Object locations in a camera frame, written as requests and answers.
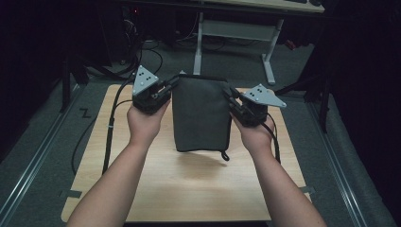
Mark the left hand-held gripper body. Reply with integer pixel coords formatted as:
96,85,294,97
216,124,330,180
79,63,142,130
131,65,172,114

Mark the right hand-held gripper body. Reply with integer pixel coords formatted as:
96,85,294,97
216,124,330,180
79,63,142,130
235,83,288,128

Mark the grey fabric pouch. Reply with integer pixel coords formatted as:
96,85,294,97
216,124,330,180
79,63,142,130
171,73,234,162

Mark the person's left hand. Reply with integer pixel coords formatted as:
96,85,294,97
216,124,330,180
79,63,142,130
127,99,172,148

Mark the person's right hand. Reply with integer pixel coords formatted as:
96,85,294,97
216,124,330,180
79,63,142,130
232,113,276,159

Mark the white-framed desk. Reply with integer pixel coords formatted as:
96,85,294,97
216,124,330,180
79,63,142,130
192,0,325,86

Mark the black metal stand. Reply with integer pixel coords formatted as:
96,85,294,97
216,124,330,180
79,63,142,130
273,74,333,134
59,56,93,114

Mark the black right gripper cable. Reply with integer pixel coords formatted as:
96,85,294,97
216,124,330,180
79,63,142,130
260,113,282,165

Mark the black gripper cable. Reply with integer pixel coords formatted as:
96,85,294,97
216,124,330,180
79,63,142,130
101,77,140,175
260,113,282,165

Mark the bundle of black cables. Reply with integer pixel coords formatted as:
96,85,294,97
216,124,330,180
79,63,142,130
121,18,165,85

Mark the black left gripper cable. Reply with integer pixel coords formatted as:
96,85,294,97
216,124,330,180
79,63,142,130
101,77,140,175

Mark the thin black floor cable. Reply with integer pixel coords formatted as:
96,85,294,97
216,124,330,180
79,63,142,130
71,115,98,176

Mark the metal floor rail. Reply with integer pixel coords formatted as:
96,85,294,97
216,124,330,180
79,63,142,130
305,103,369,227
0,84,80,223

